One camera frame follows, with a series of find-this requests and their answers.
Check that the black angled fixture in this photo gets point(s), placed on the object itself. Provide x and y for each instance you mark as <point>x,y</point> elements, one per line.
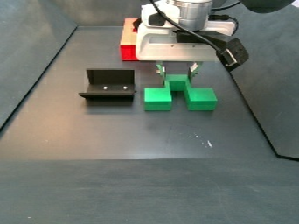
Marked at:
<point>109,83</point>

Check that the green U-shaped block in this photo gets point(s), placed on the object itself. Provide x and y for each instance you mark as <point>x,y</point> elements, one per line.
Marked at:
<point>199,98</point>

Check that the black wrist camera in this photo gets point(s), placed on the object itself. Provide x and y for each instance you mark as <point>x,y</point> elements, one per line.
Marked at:
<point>231,52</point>

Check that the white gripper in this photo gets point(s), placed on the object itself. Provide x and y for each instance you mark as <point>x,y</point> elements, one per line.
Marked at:
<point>156,41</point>

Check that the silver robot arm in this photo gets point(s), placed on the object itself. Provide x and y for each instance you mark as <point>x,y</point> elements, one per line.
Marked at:
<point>178,33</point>

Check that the red base board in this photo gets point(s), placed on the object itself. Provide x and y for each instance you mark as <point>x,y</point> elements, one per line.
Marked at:
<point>127,44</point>

